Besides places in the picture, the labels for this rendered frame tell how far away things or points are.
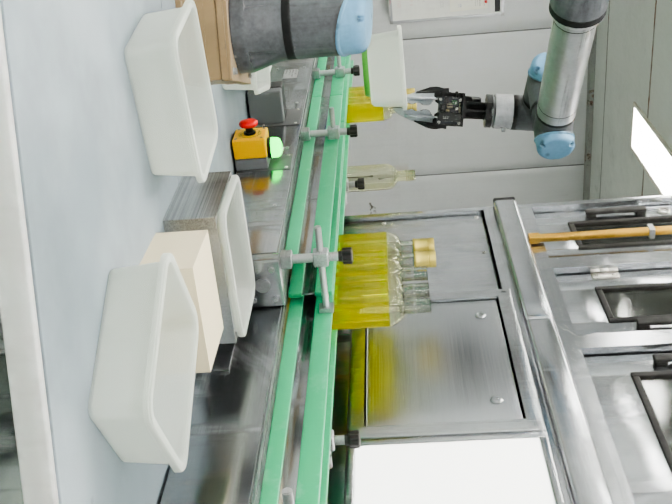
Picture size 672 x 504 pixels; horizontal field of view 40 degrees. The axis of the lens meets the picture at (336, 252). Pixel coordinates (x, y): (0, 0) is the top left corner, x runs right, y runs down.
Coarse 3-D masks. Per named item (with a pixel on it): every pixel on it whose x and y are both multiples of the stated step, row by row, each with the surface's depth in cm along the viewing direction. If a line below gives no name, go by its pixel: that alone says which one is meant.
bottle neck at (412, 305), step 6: (408, 300) 171; (414, 300) 171; (420, 300) 171; (426, 300) 171; (408, 306) 170; (414, 306) 170; (420, 306) 170; (426, 306) 170; (408, 312) 171; (414, 312) 171; (420, 312) 171; (426, 312) 171
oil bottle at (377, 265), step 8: (336, 264) 182; (344, 264) 182; (352, 264) 182; (360, 264) 181; (368, 264) 181; (376, 264) 181; (384, 264) 181; (392, 264) 180; (336, 272) 180; (344, 272) 180; (352, 272) 179; (360, 272) 179; (368, 272) 179; (376, 272) 179; (384, 272) 179; (392, 272) 179; (400, 272) 180
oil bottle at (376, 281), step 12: (348, 276) 178; (360, 276) 178; (372, 276) 177; (384, 276) 177; (396, 276) 177; (336, 288) 175; (348, 288) 175; (360, 288) 174; (372, 288) 174; (396, 288) 174
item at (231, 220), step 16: (240, 192) 150; (224, 208) 137; (240, 208) 152; (224, 224) 135; (240, 224) 153; (224, 240) 136; (240, 240) 154; (224, 256) 137; (240, 256) 156; (240, 272) 157; (240, 288) 157; (240, 304) 153; (240, 320) 143; (240, 336) 145
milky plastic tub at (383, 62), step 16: (384, 32) 192; (400, 32) 189; (368, 48) 191; (384, 48) 191; (400, 48) 189; (368, 64) 192; (384, 64) 191; (400, 64) 190; (368, 80) 194; (384, 80) 192; (400, 80) 191; (368, 96) 203; (384, 96) 192; (400, 96) 192
